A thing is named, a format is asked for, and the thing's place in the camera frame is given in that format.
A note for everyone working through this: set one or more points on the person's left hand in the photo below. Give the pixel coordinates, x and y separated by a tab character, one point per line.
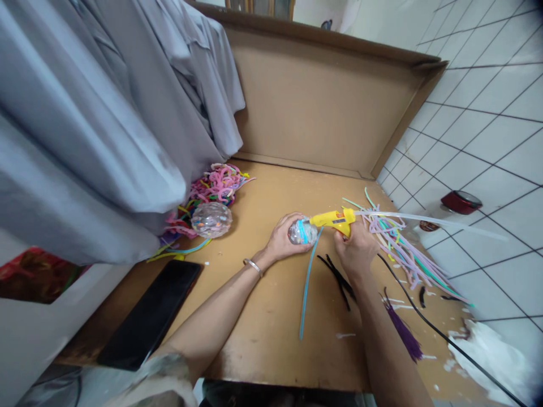
283	241

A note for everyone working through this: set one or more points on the person's right hand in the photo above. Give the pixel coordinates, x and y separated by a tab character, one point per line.
357	245

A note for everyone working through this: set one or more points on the person's left fingers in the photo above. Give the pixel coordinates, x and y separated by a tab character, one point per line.
304	248

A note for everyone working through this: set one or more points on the person's right fingers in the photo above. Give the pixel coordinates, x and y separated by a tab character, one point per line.
342	243

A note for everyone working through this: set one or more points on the person's left thumb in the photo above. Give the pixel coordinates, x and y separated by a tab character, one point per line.
292	218

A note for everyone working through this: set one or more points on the small clear faceted ball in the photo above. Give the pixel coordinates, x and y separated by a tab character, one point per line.
302	231

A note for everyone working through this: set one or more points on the yellow hot glue gun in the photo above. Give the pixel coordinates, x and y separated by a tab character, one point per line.
335	220

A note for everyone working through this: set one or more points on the blue pipe cleaner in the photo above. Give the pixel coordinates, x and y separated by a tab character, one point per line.
309	283

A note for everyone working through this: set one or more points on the black pipe cleaners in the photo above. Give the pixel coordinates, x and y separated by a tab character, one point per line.
339	280

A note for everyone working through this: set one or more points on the pile of pastel pipe cleaners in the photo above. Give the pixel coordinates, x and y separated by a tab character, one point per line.
407	250

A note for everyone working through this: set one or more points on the large clear faceted ball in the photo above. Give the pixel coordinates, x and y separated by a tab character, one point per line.
211	219

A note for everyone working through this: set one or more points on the pile of pink curled pipe cleaners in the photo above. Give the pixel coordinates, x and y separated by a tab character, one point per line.
212	191

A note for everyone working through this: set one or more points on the translucent glue stick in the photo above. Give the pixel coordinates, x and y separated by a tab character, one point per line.
432	221

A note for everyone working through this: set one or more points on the short black pipe cleaner piece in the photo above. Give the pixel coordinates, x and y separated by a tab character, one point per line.
422	296

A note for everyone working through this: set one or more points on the purple tassel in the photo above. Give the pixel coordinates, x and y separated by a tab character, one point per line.
403	328

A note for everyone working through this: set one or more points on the yellow pipe cleaner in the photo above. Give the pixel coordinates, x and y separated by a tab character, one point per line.
178	252

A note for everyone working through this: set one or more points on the glass jar with red lid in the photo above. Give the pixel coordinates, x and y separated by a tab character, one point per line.
458	207

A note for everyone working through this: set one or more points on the brown cardboard box panel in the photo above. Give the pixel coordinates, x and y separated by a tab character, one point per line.
322	97

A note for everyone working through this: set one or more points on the black smartphone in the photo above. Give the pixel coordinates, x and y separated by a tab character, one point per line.
152	311

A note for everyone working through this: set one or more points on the white crumpled plastic bag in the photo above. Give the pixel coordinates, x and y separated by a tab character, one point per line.
492	364

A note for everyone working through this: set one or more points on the grey hanging cloth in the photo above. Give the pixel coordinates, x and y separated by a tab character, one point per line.
102	123

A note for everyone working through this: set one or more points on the red patterned bag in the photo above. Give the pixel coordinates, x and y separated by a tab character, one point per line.
38	275

